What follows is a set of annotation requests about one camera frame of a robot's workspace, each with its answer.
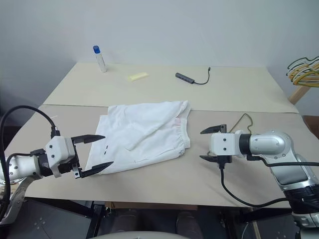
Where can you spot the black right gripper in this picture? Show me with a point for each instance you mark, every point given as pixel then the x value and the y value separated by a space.
pixel 228 159

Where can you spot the white shorts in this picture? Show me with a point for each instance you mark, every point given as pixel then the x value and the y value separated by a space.
pixel 139 129

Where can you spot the black table frame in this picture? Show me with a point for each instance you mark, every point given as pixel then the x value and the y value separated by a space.
pixel 97 214

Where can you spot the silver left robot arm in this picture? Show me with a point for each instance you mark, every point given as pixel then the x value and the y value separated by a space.
pixel 22 165

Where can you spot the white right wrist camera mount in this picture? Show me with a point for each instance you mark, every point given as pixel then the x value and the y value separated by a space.
pixel 224 144

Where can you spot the wooden stand leg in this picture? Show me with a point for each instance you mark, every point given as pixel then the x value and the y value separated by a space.
pixel 299 94

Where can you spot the pale yellow flat block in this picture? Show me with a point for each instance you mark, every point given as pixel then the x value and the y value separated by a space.
pixel 137 76

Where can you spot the pale grey robot torso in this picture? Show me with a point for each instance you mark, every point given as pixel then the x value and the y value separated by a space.
pixel 137 235

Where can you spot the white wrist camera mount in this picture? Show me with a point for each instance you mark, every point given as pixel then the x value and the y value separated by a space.
pixel 224 144
pixel 56 149

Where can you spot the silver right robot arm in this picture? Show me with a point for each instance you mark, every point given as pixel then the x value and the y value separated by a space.
pixel 269 144

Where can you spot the white tube with blue cap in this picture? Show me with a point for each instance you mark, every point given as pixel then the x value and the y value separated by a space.
pixel 101 62

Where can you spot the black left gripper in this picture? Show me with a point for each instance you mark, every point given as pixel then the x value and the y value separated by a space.
pixel 68 167

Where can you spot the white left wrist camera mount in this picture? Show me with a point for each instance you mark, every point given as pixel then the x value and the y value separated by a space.
pixel 56 149

